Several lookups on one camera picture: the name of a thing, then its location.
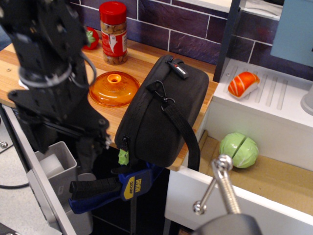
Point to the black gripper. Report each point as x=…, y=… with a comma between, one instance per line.
x=57, y=101

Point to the green zipper pull tab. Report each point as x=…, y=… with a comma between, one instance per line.
x=123, y=157

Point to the black zipper case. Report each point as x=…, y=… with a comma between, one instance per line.
x=159, y=119

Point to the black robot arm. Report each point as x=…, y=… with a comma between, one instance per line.
x=48, y=39

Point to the grey metal bin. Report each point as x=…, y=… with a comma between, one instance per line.
x=60, y=168

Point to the blue Irwin bar clamp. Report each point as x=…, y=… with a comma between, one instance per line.
x=89, y=195

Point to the red toy tomato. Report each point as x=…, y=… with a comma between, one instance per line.
x=92, y=39

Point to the red-lidded peanut jar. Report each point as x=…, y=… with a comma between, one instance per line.
x=113, y=23

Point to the green toy cabbage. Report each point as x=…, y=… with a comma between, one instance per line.
x=242, y=149

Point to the toy salmon sushi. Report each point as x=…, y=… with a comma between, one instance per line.
x=243, y=84

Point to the white dish rack counter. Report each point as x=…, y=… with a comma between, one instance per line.
x=271, y=115

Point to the white drawer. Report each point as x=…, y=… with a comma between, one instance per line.
x=278, y=195

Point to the grey cylindrical cup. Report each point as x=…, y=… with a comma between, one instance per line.
x=307, y=102

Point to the light blue panel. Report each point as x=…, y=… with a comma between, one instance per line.
x=293, y=40

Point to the dark grey shelf post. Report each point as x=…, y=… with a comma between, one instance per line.
x=230, y=24

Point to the metal clamp screw handle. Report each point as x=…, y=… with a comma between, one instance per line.
x=234, y=222

